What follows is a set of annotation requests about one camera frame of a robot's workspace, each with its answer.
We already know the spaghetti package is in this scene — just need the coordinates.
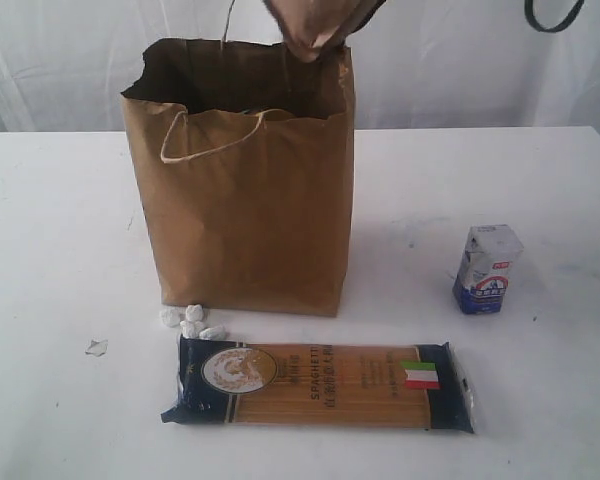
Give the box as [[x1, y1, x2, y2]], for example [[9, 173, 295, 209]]
[[161, 337, 474, 433]]

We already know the brown kraft pouch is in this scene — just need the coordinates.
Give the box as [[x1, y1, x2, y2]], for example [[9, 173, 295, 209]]
[[264, 0, 385, 63]]

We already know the brown paper bag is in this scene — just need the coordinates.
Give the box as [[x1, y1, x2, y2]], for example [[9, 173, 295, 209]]
[[122, 38, 355, 316]]

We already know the white pebble cluster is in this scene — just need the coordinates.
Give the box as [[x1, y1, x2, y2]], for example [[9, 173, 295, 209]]
[[159, 304, 227, 341]]

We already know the small blue white packet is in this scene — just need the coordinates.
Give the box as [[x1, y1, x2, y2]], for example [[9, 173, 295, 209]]
[[452, 224, 523, 315]]

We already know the small clear plastic scrap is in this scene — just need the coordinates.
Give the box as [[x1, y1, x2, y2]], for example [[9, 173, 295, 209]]
[[85, 339, 108, 357]]

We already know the black cable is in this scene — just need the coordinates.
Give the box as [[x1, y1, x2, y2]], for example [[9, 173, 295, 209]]
[[523, 0, 586, 34]]

